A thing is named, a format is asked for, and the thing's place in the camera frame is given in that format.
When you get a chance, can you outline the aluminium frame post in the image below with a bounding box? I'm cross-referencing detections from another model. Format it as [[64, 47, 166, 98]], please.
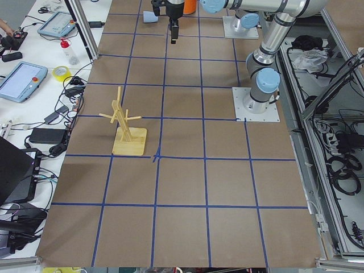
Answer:
[[64, 0, 99, 61]]

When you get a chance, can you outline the person hand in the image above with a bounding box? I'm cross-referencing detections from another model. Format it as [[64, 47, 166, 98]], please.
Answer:
[[0, 19, 14, 36]]

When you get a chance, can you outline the yellow tape roll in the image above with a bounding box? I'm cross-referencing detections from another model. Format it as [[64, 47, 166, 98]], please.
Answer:
[[52, 66, 72, 82]]

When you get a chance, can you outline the teach pendant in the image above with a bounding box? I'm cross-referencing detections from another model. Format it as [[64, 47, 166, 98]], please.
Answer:
[[37, 11, 75, 38], [1, 61, 48, 102]]

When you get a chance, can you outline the teach pendant far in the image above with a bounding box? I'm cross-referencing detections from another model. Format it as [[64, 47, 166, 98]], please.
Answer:
[[37, 11, 75, 38]]

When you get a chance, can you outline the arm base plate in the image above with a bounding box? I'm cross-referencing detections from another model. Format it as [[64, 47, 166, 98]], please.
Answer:
[[222, 13, 259, 40], [232, 87, 280, 122]]

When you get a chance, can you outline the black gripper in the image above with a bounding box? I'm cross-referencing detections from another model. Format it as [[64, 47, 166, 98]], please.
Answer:
[[151, 0, 184, 44]]

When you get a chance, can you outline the crumpled white cloth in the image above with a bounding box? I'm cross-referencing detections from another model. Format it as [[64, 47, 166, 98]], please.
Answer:
[[292, 49, 328, 73]]

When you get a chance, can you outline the wooden cup tree stand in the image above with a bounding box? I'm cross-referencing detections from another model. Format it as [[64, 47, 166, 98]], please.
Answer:
[[99, 86, 147, 156]]

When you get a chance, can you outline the red-capped squeeze bottle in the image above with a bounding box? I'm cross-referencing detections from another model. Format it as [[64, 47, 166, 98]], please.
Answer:
[[60, 38, 79, 65]]

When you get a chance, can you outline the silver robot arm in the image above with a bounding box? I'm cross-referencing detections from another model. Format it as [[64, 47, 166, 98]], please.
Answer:
[[201, 0, 328, 114], [151, 1, 259, 44]]

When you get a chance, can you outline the black laptop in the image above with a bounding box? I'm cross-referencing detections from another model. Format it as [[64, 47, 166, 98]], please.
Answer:
[[1, 138, 41, 205]]

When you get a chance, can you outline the teach pendant near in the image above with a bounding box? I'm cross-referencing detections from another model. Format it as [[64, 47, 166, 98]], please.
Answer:
[[1, 61, 48, 102]]

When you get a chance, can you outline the black power adapter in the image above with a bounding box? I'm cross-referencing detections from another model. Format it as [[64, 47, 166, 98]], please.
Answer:
[[29, 128, 66, 144]]

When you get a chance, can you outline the orange can-shaped container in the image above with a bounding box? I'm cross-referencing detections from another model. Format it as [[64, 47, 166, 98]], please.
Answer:
[[183, 0, 197, 15]]

